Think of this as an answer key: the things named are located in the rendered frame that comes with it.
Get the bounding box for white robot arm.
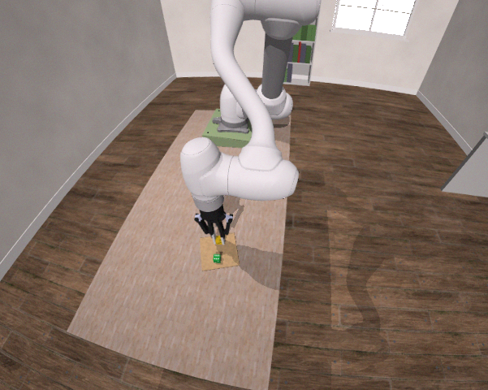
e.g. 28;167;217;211
180;0;321;212

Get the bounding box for tan mat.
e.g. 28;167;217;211
200;233;240;271

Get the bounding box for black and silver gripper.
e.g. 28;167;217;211
194;205;233;245

